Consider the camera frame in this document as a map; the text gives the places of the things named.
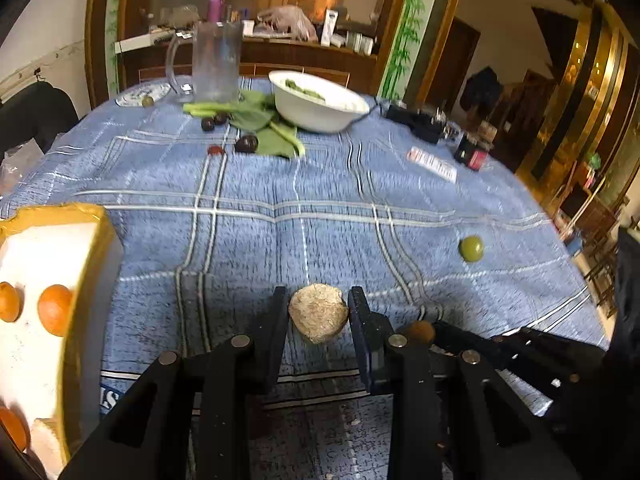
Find white upright box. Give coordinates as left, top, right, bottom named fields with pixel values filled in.
left=321, top=9, right=338, bottom=48

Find patterned plate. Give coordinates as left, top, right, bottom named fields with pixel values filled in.
left=115, top=84, right=172, bottom=108

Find wooden chair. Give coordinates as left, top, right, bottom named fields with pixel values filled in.
left=555, top=175, right=621, bottom=311

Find black adapter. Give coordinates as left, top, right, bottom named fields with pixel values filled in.
left=385, top=102, right=416, bottom=126

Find translucent plastic bag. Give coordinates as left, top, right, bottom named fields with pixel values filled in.
left=257, top=5, right=318, bottom=42

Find small orange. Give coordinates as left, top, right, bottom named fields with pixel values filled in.
left=0, top=405, right=30, bottom=453
left=0, top=281, right=22, bottom=323

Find bamboo print wall panel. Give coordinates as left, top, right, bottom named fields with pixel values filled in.
left=102, top=0, right=126, bottom=96
left=377, top=0, right=446, bottom=103

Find large orange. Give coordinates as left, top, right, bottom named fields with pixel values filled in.
left=37, top=284, right=73, bottom=337

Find yellow box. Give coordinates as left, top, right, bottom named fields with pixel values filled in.
left=0, top=202, right=125, bottom=480

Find white bowl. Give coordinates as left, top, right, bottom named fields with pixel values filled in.
left=268, top=70, right=371, bottom=134

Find black box device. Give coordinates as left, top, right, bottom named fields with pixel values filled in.
left=412, top=110, right=451, bottom=145

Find green round fruit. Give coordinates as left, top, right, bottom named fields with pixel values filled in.
left=460, top=235, right=485, bottom=263

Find green leafy vegetable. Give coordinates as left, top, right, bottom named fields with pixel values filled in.
left=182, top=89, right=307, bottom=160

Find chopped green vegetable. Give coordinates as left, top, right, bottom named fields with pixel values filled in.
left=284, top=79, right=328, bottom=103

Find hanging dark jacket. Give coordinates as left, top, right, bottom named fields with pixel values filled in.
left=460, top=66, right=503, bottom=116

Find clear glass mug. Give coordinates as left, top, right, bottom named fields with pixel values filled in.
left=165, top=21, right=244, bottom=105

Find clear plastic bag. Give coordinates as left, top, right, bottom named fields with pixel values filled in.
left=0, top=140, right=46, bottom=196

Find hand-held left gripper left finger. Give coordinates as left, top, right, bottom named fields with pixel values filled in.
left=60, top=287, right=290, bottom=480

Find white red card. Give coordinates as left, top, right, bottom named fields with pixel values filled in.
left=406, top=146, right=459, bottom=184

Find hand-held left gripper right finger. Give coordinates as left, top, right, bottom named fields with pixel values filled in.
left=348, top=286, right=581, bottom=480

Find blue plaid tablecloth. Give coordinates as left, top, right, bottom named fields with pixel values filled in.
left=0, top=76, right=613, bottom=480

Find beige rough ball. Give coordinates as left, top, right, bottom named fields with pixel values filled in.
left=288, top=283, right=350, bottom=345

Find wooden glass partition counter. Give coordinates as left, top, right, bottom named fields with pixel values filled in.
left=85, top=0, right=466, bottom=106

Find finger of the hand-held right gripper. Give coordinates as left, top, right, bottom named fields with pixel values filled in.
left=431, top=344, right=582, bottom=403
left=431, top=320, right=608, bottom=362

